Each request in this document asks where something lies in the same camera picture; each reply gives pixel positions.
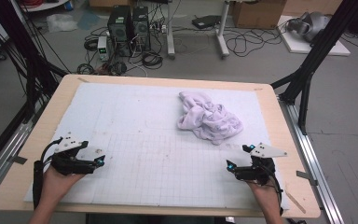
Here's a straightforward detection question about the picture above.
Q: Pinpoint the black flat laptop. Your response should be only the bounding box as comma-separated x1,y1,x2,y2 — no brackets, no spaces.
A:
191,14,224,30

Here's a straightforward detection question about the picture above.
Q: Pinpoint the white floor board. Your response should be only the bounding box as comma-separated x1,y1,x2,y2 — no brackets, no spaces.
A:
275,15,352,57

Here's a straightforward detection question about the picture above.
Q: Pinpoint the teal plastic sheet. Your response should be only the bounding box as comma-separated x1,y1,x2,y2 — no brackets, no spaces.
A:
76,10,103,31

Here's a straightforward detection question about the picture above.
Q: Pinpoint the person's right hand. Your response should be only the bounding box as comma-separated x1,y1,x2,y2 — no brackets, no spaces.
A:
246,181,282,206

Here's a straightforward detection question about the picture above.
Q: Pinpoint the grey tape piece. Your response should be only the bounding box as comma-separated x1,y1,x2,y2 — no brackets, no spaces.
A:
295,170,319,188
7,154,29,166

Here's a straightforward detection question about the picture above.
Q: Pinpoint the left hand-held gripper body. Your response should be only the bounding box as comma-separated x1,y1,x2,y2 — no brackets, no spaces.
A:
49,133,96,175

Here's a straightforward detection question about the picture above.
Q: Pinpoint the clear plastic bag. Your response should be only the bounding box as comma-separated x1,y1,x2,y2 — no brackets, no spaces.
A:
45,12,79,34

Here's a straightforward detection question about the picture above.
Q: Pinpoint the white power strip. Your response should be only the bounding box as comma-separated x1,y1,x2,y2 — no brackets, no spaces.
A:
150,22,170,35

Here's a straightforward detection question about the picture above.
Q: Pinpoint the white desk leg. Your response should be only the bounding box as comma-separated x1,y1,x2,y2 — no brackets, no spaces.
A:
165,0,177,60
215,0,231,59

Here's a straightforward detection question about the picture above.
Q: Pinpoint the lavender printed towel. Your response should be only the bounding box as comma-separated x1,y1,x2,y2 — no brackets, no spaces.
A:
176,91,244,146

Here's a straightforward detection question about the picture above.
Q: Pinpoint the white power supply box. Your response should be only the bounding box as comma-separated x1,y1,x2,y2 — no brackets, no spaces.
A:
96,35,111,62

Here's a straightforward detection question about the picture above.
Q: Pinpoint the black metal frame post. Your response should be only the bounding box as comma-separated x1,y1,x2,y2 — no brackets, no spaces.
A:
0,0,70,123
269,0,358,136

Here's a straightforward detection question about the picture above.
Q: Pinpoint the black floor cable tangle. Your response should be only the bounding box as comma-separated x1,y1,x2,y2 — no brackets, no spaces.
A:
223,27,289,59

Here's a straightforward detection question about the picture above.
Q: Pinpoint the aluminium rail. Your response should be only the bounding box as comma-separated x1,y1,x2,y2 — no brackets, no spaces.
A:
0,101,46,204
277,95,346,224

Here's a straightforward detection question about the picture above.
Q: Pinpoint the white foam mat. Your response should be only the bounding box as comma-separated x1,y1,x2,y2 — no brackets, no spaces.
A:
22,82,291,211

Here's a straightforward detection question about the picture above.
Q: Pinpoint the thin wooden stick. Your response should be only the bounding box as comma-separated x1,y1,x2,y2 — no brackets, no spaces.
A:
283,189,308,215

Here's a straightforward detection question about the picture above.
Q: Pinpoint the large cardboard box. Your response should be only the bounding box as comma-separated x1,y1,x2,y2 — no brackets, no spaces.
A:
231,0,288,30

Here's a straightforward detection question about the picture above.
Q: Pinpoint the black coiled cable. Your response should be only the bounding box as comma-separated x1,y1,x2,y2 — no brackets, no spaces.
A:
141,50,164,71

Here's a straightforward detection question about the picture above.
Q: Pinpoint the wide black computer tower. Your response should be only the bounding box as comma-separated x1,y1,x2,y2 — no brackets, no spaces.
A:
106,5,134,58

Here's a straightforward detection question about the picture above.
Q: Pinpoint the person's left hand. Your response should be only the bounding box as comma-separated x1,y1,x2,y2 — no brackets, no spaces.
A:
41,166,87,203

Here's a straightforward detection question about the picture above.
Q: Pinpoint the narrow black computer tower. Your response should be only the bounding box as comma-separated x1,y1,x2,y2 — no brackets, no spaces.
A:
131,6,152,52

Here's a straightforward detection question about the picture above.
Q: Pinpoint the grey headset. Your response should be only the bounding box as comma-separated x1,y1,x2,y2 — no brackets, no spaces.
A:
285,11,333,43

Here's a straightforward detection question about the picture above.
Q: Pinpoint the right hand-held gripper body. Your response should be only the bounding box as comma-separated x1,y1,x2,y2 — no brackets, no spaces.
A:
236,142,288,187

